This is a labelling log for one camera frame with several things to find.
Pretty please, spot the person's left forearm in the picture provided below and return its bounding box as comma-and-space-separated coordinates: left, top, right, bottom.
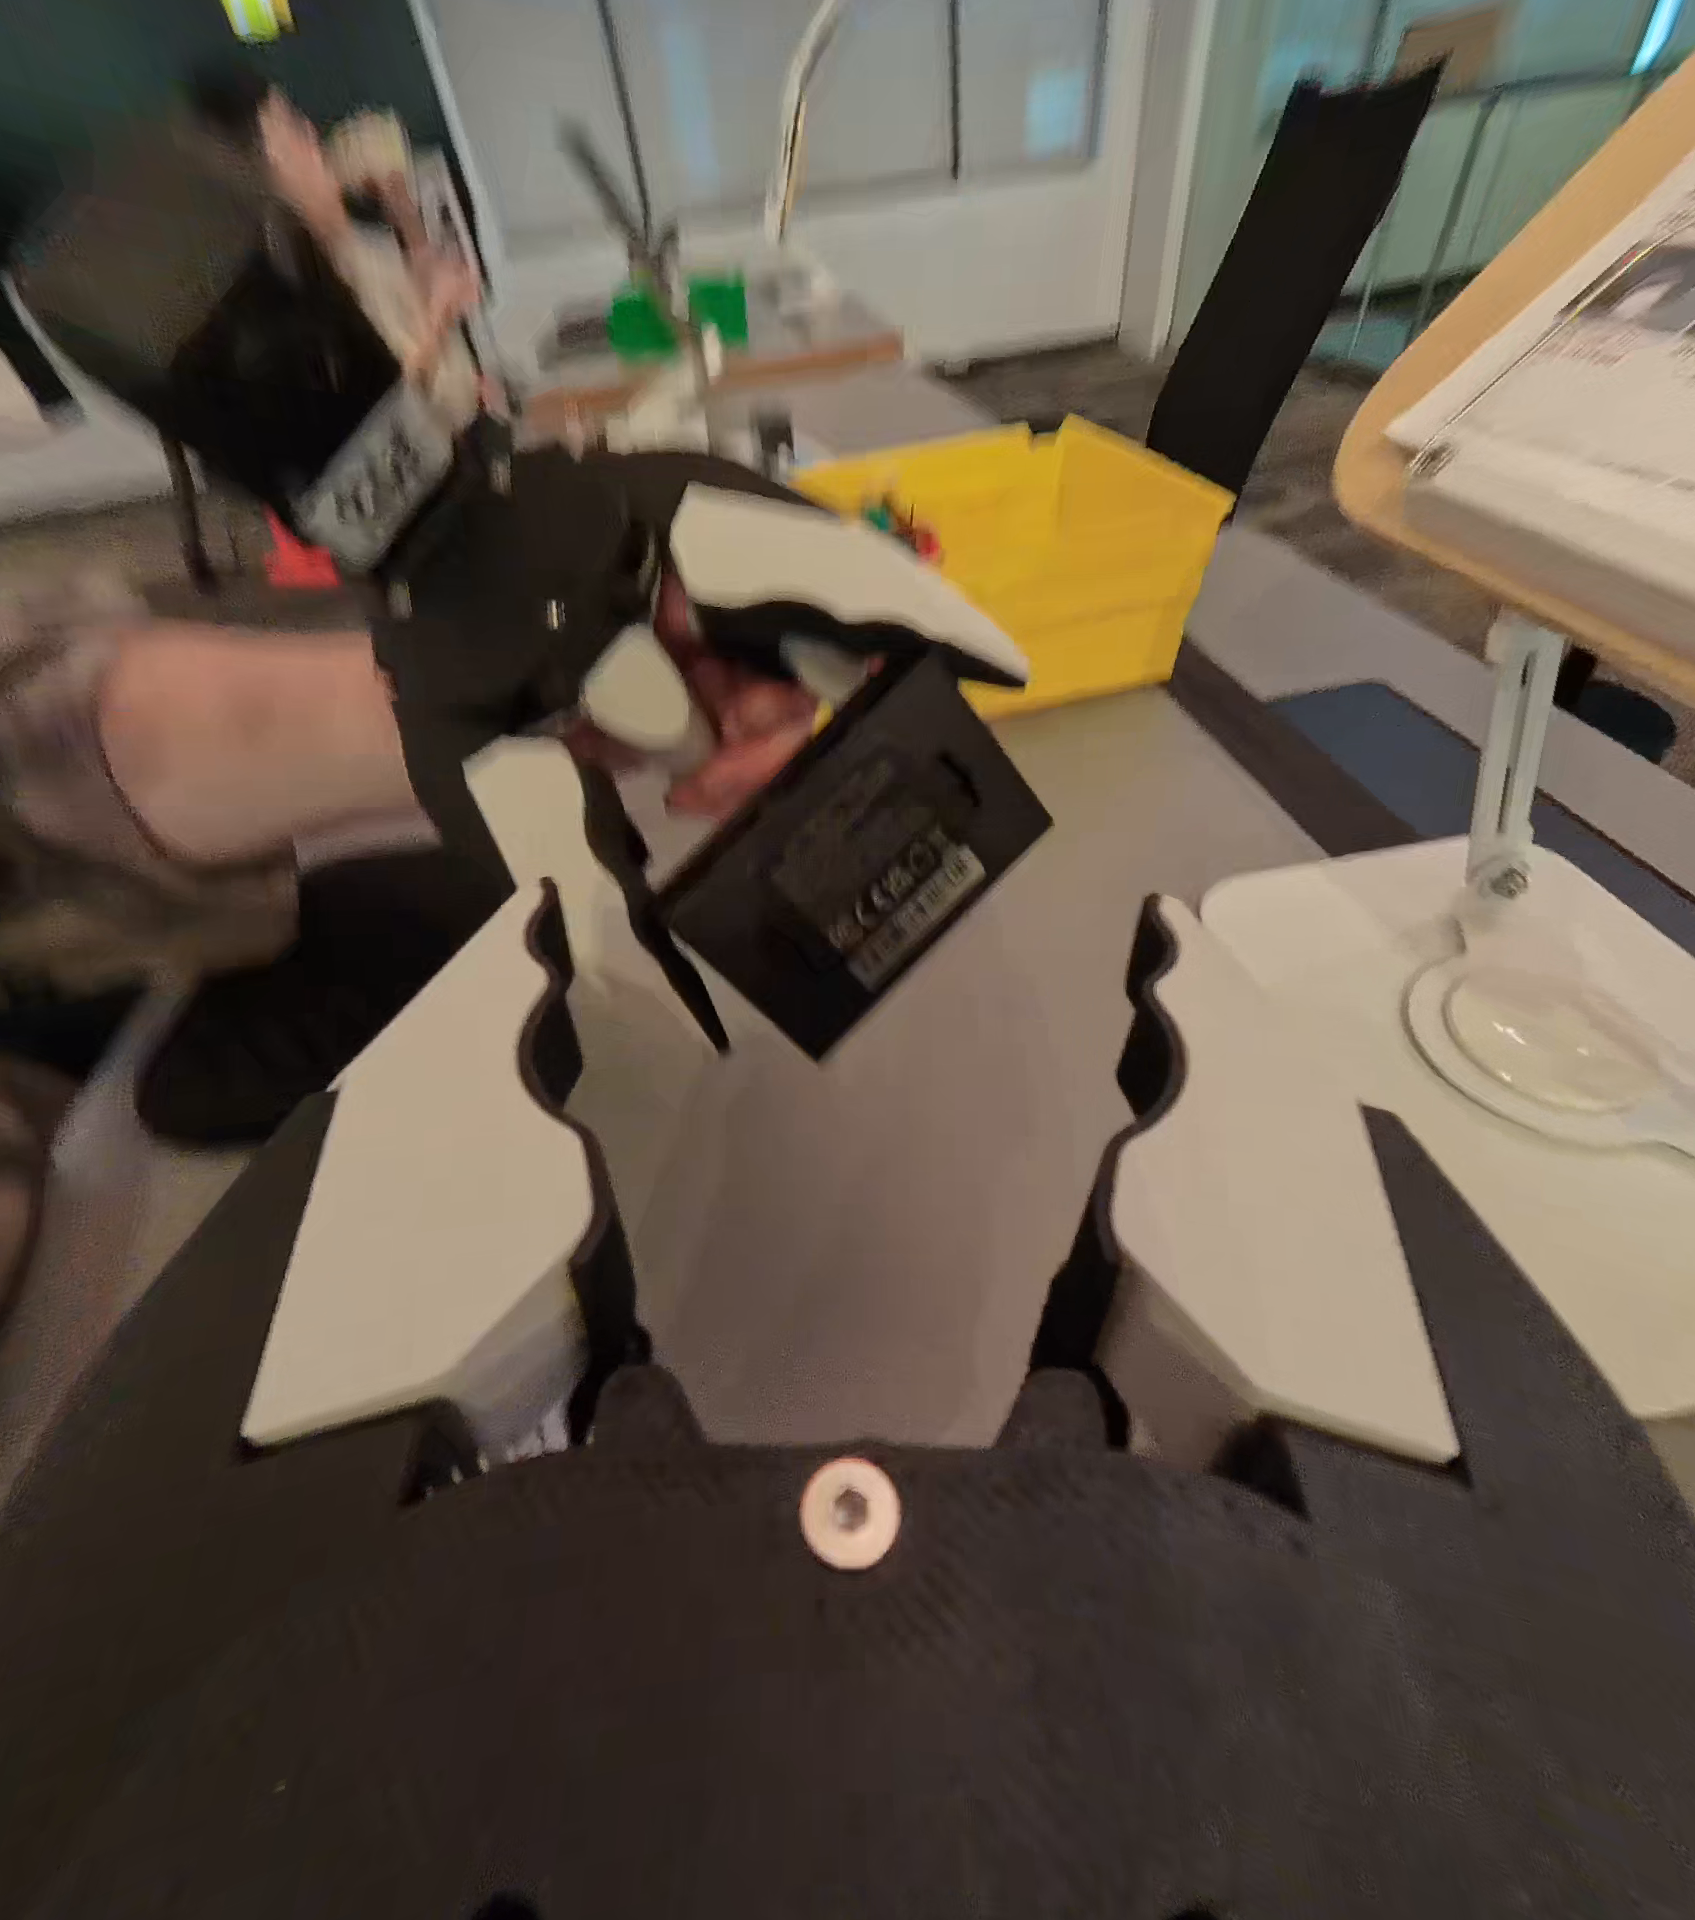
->
0, 575, 437, 1036

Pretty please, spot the green plastic bin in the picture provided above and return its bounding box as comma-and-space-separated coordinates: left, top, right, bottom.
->
606, 268, 751, 360

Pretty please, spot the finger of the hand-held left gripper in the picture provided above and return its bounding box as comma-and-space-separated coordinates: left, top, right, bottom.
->
461, 735, 734, 1055
668, 479, 1035, 690

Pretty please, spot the black network switch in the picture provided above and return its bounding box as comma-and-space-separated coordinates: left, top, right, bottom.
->
654, 652, 1056, 1064

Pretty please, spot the white document stand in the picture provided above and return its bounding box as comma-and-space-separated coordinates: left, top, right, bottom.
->
1199, 606, 1695, 1422

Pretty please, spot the wooden edged table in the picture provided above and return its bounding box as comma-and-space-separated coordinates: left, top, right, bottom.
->
516, 291, 908, 435

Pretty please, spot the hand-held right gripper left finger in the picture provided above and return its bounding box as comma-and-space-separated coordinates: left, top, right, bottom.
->
240, 878, 643, 1470

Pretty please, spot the wooden document board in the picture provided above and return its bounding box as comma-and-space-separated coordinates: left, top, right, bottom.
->
1332, 0, 1695, 722

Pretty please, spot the printed instruction sheet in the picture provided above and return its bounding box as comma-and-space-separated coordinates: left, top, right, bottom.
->
1389, 29, 1695, 660

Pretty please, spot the person's left hand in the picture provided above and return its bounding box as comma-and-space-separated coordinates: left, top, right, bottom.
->
655, 583, 830, 820

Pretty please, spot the yellow plastic bin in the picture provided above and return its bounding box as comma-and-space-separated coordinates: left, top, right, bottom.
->
787, 414, 1241, 722

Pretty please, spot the black panel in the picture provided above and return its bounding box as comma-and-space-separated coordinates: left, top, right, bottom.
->
1144, 58, 1451, 504

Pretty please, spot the black office chair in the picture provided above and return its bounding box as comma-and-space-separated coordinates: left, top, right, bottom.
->
8, 111, 281, 587

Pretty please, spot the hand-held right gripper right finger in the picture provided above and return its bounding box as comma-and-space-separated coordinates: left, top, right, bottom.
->
1033, 893, 1465, 1470

